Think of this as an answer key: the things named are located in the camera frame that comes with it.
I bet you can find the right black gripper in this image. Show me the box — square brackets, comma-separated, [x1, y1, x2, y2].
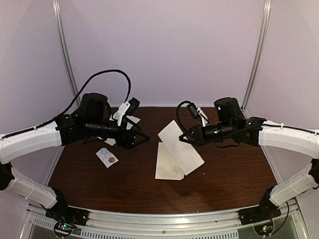
[178, 121, 235, 147]

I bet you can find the white letter paper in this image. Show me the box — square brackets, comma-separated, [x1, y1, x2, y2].
[158, 120, 204, 176]

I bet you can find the cream paper envelope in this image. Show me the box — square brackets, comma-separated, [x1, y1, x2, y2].
[155, 142, 185, 181]

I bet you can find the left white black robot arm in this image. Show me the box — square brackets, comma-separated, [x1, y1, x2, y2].
[0, 93, 150, 221]

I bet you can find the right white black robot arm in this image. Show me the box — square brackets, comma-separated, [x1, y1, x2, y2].
[176, 97, 319, 220]

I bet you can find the sticker sheet with wax seal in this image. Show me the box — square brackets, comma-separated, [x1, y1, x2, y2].
[96, 147, 119, 168]

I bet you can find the white paper sheet back left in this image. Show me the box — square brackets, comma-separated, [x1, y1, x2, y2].
[97, 116, 140, 146]

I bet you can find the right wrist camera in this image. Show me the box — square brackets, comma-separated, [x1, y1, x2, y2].
[187, 103, 209, 127]

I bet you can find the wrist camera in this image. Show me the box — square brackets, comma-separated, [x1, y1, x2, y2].
[187, 103, 209, 127]
[112, 98, 140, 126]

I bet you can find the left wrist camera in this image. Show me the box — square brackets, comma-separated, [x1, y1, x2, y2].
[112, 98, 140, 126]

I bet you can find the right black camera cable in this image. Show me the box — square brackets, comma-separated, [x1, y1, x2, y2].
[175, 100, 197, 136]

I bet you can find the black camera cable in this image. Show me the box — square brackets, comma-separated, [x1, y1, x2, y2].
[0, 69, 132, 136]
[175, 100, 197, 136]

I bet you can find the left black camera cable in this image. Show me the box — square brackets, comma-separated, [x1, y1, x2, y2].
[0, 69, 132, 136]

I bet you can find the front aluminium rail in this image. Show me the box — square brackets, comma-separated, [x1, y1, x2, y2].
[23, 194, 304, 239]

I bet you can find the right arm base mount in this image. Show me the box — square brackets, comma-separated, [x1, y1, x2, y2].
[238, 198, 281, 237]

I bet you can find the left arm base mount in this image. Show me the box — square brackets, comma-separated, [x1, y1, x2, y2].
[42, 206, 89, 238]

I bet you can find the right aluminium frame post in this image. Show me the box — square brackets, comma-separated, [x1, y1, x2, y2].
[241, 0, 272, 112]

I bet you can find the aluminium frame post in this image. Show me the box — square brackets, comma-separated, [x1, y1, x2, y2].
[241, 0, 272, 112]
[52, 0, 78, 96]

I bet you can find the left aluminium frame post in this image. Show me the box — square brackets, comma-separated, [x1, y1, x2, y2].
[52, 0, 78, 96]

